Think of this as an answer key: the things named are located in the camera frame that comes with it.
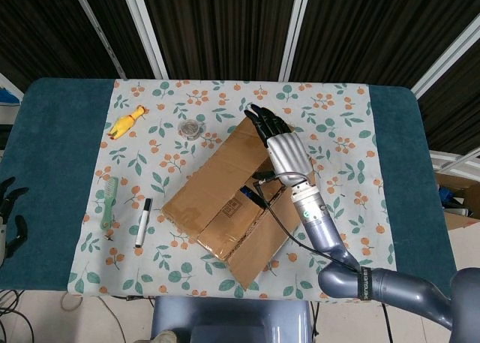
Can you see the blue and white sheet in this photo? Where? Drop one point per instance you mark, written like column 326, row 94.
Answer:
column 7, row 91

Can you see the cola bottle with blue label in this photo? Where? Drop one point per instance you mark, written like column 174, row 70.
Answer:
column 247, row 193

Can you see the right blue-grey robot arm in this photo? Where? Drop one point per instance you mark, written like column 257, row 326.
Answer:
column 318, row 226

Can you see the white metal post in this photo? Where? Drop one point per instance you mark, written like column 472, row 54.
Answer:
column 294, row 31
column 99, row 31
column 144, row 31
column 446, row 58

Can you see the green plastic hair brush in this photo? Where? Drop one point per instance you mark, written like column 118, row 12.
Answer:
column 108, row 204

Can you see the floral print tablecloth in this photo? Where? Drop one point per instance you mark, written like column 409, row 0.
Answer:
column 356, row 133

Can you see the white metal frame rail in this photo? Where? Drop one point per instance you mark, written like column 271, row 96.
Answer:
column 457, row 163

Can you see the open background cardboard box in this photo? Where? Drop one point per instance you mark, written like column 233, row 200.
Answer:
column 463, row 185

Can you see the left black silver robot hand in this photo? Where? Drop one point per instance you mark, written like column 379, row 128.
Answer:
column 7, row 196

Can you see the blue-grey robot torso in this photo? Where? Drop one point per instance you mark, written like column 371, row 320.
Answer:
column 232, row 320

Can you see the yellow rubber chicken toy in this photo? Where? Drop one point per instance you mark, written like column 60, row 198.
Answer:
column 123, row 124

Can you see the white marker with black cap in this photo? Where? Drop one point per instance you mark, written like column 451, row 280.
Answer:
column 142, row 224

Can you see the brown cardboard shipping box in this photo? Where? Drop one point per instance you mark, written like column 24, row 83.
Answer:
column 217, row 178

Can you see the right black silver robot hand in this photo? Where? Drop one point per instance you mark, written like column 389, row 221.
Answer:
column 288, row 155

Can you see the small glass jar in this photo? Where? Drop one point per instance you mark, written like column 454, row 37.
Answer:
column 191, row 129

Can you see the teal fabric table cover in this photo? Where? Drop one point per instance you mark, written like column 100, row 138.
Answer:
column 52, row 170

